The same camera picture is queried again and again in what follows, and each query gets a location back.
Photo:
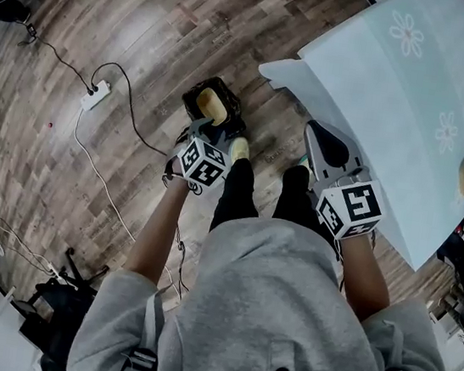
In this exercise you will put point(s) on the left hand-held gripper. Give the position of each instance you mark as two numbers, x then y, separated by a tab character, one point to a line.
203	163

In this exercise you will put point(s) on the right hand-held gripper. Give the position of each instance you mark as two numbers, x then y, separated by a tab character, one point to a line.
352	210

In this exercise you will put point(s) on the black floor box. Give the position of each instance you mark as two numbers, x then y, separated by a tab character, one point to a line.
234	114

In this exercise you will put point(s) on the person's right forearm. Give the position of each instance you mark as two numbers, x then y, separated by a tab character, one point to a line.
362	276

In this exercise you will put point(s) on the person's left forearm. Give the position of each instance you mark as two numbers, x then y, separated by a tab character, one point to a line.
157	230

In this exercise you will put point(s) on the pale yellow sneaker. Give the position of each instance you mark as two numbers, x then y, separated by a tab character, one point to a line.
305	167
239	148

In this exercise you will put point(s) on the person's black trousers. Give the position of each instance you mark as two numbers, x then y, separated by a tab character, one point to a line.
235	189

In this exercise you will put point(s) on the light blue floral tablecloth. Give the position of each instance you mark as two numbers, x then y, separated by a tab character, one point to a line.
377	93

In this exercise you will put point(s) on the white power strip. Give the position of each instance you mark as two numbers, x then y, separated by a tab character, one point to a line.
95	94

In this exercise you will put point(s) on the person's grey hoodie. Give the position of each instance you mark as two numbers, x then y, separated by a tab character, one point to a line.
265	313

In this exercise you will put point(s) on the black swivel chair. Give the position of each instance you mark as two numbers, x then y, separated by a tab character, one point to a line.
57	301

